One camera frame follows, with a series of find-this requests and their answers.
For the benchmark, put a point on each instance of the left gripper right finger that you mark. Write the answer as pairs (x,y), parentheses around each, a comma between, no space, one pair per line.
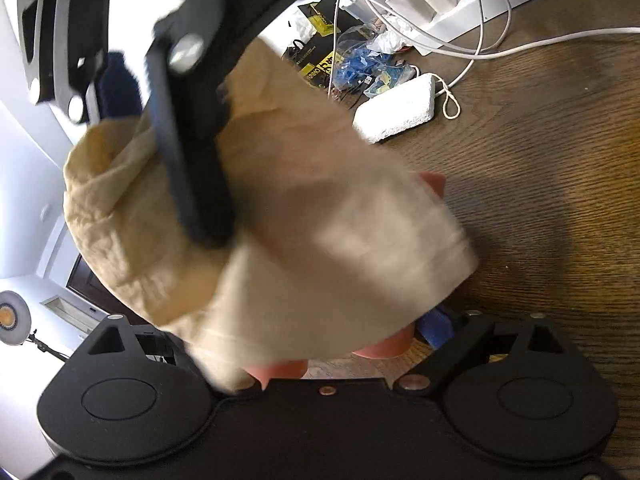
(468,347)

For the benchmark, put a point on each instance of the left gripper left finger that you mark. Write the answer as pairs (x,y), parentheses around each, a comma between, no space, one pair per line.
(166,348)

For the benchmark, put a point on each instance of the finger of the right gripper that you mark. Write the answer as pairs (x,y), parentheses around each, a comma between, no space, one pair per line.
(113,94)
(188,150)

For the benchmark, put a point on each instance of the orange footed bowl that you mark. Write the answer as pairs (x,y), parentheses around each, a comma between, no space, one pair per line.
(396,342)

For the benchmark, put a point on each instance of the beige cleaning cloth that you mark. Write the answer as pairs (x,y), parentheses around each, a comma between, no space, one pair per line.
(326,224)

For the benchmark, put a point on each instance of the dark entrance door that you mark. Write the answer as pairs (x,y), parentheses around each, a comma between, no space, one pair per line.
(83,282)

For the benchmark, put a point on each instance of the black yellow package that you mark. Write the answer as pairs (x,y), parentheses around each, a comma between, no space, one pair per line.
(313,57)

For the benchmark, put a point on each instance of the studio light on stand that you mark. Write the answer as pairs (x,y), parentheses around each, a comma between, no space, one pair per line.
(16,325)

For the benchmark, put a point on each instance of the blue plastic packet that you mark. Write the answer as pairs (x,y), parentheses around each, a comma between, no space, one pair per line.
(359,69)

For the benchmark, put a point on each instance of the white sponge block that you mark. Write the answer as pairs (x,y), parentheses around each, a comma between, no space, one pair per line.
(397,110)

